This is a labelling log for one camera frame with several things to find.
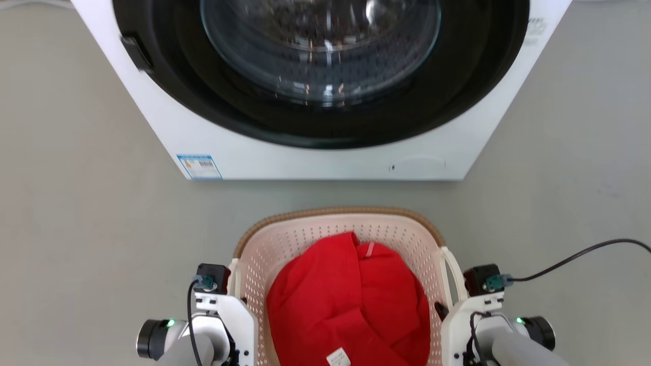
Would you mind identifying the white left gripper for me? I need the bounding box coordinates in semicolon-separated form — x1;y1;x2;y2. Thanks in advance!
195;292;257;366

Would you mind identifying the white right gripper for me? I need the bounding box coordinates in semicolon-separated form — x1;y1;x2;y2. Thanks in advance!
434;294;505;366

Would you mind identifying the beige perforated laundry basket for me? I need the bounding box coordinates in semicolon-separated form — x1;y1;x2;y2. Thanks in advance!
228;206;469;366

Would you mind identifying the red garment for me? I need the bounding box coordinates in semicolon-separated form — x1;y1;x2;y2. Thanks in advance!
266;232;431;366

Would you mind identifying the blue energy label sticker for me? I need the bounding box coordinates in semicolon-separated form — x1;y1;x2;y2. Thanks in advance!
176;154;223;180

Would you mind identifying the white front-load washing machine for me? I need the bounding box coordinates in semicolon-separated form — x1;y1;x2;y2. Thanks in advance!
70;0;574;181

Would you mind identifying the black round washer door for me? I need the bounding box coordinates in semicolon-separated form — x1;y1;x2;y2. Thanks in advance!
112;0;531;150

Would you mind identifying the white text sticker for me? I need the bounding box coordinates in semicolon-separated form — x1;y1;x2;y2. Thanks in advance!
524;17;548;47

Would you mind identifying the short black right arm cable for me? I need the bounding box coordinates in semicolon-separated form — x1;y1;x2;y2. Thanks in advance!
468;311;493;366

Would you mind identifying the thin black left camera cable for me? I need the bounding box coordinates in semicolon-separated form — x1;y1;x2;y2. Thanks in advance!
187;277;205;366

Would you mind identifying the long black right camera cable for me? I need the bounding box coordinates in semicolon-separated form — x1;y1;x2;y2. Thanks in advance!
509;238;651;283

